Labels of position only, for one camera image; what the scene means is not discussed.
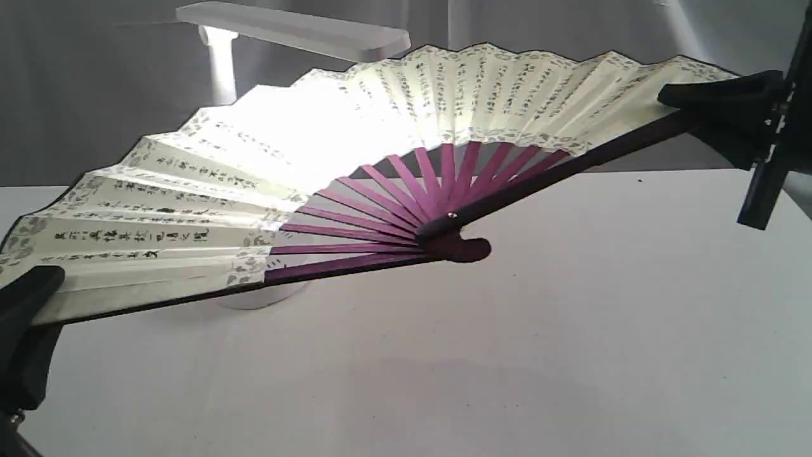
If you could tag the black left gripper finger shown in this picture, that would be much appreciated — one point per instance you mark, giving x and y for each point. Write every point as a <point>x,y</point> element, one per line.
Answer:
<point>26,348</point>

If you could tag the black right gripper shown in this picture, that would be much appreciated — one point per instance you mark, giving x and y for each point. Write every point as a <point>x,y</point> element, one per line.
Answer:
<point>778,144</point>

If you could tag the cream paper folding fan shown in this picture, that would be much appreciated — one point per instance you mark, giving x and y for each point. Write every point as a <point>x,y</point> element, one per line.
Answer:
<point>452,127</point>

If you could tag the white desk lamp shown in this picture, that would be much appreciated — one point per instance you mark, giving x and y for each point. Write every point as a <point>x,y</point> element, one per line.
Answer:
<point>298,32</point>

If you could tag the grey backdrop curtain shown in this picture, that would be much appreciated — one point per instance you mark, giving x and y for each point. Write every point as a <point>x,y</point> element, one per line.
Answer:
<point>83,80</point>

